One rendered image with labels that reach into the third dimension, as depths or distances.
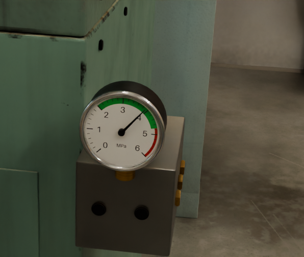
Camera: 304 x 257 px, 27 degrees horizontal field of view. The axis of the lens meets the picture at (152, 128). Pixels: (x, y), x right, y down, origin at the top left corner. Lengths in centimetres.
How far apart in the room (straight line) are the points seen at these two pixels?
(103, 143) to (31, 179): 12
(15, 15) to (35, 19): 2
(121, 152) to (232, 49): 256
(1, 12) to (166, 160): 18
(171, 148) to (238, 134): 170
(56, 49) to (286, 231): 124
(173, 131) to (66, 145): 10
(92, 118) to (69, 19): 9
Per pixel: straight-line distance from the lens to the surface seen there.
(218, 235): 162
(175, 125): 59
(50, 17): 51
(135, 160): 47
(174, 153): 53
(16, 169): 57
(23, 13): 52
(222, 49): 301
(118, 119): 46
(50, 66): 52
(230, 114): 242
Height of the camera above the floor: 84
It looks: 22 degrees down
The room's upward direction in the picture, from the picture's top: 3 degrees clockwise
